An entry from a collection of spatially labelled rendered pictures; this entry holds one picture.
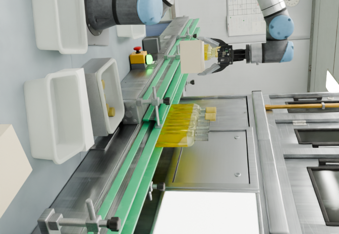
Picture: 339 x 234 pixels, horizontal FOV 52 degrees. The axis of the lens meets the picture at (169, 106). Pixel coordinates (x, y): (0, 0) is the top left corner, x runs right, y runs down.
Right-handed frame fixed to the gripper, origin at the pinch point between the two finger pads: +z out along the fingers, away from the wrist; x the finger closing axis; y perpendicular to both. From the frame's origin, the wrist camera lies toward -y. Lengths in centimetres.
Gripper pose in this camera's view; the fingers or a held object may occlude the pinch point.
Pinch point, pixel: (196, 56)
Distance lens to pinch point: 138.7
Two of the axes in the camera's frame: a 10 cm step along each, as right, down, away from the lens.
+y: -1.9, 1.5, -9.7
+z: -9.8, 0.2, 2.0
